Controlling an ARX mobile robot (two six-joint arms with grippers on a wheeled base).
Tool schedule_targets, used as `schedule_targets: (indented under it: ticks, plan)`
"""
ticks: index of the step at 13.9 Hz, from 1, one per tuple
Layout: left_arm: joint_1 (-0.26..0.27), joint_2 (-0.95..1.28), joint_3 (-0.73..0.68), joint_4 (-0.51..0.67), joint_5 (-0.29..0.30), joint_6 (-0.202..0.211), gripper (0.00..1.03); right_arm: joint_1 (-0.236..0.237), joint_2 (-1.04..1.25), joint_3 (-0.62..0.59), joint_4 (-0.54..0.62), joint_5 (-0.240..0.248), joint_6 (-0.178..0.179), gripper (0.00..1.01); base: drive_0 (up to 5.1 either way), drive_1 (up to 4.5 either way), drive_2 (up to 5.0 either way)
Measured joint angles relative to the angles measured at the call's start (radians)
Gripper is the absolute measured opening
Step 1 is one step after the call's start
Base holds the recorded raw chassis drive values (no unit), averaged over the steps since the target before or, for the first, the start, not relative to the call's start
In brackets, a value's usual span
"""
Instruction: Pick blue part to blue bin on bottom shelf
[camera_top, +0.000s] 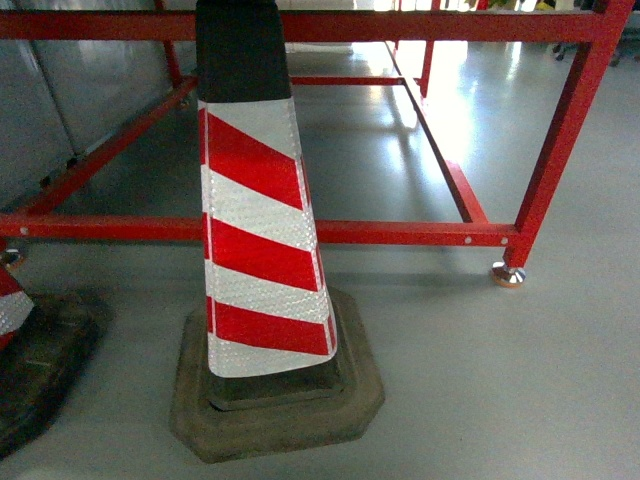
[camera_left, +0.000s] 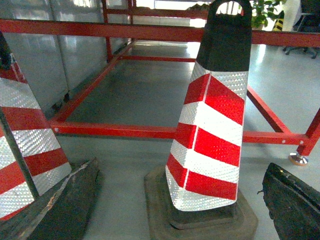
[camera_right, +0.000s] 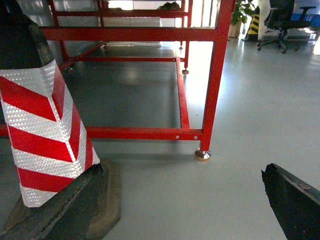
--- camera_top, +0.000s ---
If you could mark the red white striped traffic cone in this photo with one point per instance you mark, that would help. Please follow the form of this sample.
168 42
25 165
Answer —
275 360

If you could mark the metal levelling foot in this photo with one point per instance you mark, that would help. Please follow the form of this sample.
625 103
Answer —
506 276

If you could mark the red metal conveyor frame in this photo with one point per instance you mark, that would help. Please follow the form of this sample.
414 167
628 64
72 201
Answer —
596 34

